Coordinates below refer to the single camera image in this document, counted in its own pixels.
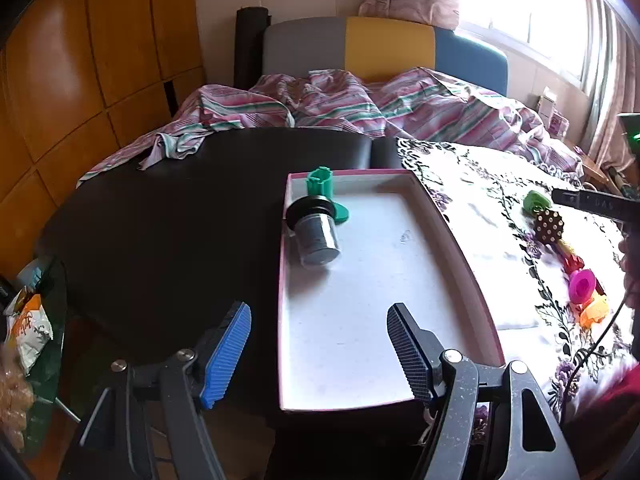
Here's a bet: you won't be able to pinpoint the snack bags pile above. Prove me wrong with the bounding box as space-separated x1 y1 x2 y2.
0 253 68 453

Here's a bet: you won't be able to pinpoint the white floral embroidered tablecloth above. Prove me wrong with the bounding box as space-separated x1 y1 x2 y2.
396 139 637 419

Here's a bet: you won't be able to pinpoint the grey yellow blue sofa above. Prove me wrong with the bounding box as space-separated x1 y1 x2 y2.
262 16 509 96

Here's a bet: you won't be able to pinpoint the red plastic toy piece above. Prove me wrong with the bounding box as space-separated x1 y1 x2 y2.
556 240 585 275

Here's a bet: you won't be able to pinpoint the wooden panelled wardrobe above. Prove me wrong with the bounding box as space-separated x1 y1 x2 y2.
1 0 205 278

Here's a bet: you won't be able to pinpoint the magenta plastic cup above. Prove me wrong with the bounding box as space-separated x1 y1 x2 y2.
568 269 597 304

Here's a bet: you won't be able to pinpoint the black rolled mat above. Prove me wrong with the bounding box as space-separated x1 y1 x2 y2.
233 6 271 90

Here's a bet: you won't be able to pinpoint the striped pink green sheet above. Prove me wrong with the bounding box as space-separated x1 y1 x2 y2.
80 67 584 182

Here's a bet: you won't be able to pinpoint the black cable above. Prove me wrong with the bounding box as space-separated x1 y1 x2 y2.
553 288 633 424

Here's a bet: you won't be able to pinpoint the white green plug adapter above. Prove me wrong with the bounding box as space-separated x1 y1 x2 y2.
523 190 552 217

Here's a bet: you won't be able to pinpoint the brown polka dot object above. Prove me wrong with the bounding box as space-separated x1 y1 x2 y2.
534 209 564 245

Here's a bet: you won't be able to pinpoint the pink shallow cardboard box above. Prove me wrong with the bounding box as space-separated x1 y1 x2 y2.
278 169 504 412

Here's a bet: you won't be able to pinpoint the green plastic toy piece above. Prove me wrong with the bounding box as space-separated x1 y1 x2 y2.
306 166 349 226

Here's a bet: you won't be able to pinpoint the orange building blocks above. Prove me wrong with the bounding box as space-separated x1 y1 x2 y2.
579 294 610 330

